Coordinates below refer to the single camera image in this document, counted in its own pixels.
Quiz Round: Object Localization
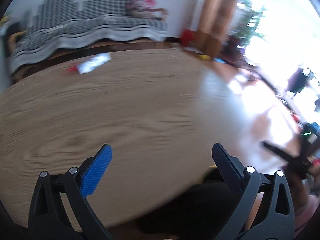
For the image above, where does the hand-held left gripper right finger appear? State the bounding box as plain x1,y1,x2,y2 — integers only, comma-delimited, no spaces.
211,142,295,240

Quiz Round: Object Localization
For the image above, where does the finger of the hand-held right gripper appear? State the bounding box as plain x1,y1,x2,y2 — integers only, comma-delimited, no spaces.
262,142,300,165

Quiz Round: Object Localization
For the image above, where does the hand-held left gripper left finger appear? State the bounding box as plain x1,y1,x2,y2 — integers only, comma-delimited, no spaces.
28,144,113,240

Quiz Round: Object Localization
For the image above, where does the person's right forearm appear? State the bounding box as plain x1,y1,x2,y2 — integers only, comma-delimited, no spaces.
287,175,320,233

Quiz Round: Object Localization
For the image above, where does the white grey carton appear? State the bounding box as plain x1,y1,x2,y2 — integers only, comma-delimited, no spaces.
78,53,112,75

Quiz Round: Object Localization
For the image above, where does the red bag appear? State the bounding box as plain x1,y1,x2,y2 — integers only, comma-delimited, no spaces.
180,29,198,47

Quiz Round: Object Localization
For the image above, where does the potted plant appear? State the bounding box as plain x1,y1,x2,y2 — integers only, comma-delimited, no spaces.
234,0,266,43

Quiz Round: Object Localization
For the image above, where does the sofa with striped blanket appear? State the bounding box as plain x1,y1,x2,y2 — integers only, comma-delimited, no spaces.
7,0,168,75

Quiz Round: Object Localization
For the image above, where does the brown curtain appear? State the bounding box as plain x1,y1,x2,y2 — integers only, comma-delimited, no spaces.
190,0,246,58

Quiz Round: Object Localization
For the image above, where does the wooden sofa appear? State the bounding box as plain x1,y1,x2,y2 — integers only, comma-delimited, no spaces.
7,7,170,78

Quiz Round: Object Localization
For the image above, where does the pink plush toy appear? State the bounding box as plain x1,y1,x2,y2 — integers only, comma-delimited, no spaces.
127,0,157,18

